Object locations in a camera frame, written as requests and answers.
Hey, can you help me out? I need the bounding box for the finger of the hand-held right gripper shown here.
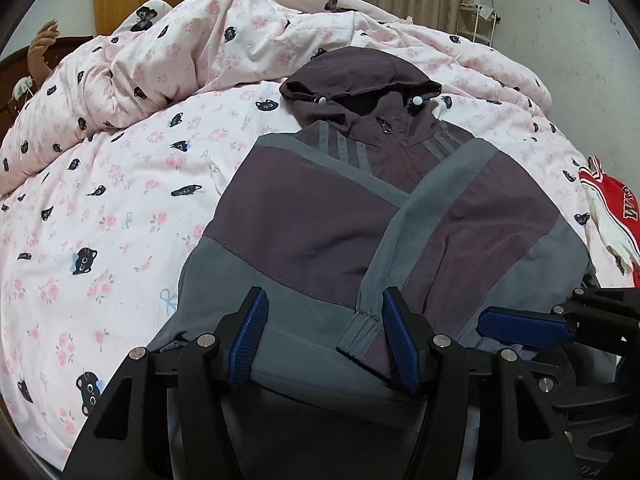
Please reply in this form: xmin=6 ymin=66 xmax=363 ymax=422
xmin=530 ymin=354 xmax=630 ymax=412
xmin=476 ymin=287 xmax=640 ymax=351

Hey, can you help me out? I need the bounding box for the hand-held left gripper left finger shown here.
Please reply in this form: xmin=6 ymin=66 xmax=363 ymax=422
xmin=64 ymin=286 xmax=271 ymax=480

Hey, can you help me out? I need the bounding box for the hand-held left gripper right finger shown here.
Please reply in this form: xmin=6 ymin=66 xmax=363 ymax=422
xmin=381 ymin=286 xmax=576 ymax=480

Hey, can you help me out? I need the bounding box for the grey and purple hooded jacket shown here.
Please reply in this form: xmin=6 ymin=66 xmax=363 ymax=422
xmin=147 ymin=46 xmax=596 ymax=428

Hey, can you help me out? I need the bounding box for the red jacket with white trim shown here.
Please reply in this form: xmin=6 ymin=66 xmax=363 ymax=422
xmin=579 ymin=155 xmax=640 ymax=288

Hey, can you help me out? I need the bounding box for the pink cat print bed sheet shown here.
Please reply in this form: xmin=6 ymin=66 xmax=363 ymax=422
xmin=0 ymin=80 xmax=626 ymax=471

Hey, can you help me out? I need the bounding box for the pink cat print quilt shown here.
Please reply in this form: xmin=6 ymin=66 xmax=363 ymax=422
xmin=0 ymin=0 xmax=553 ymax=201

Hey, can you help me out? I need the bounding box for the white shelf rack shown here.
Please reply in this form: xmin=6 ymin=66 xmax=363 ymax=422
xmin=457 ymin=2 xmax=501 ymax=46

